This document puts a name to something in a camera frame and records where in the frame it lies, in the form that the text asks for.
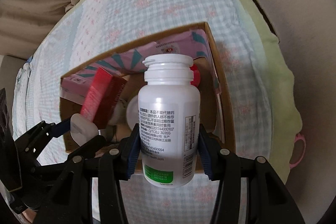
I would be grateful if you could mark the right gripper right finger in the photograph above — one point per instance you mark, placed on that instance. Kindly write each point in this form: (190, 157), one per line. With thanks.
(267, 198)

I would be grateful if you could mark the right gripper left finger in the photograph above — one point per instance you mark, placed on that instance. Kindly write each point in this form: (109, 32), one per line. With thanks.
(114, 166)

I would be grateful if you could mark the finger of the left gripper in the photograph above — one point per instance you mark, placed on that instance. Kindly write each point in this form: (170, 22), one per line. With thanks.
(85, 156)
(34, 141)

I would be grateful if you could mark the white earbuds case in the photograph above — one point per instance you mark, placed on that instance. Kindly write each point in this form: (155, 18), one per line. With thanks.
(81, 129)

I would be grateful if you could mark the red rectangular box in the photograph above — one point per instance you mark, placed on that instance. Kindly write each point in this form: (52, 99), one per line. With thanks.
(102, 97)

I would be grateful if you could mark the white pill bottle green label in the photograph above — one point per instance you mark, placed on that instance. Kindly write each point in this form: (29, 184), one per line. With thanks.
(169, 118)

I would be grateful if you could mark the red jar silver lid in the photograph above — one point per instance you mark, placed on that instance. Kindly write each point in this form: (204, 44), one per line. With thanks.
(196, 75)

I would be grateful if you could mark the person left hand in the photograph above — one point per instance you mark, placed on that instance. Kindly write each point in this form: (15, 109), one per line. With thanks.
(28, 216)

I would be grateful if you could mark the white round jar small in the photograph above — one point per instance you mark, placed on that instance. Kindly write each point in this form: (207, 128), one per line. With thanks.
(132, 112)

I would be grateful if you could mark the open cardboard box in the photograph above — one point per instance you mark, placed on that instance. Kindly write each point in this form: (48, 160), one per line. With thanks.
(195, 41)

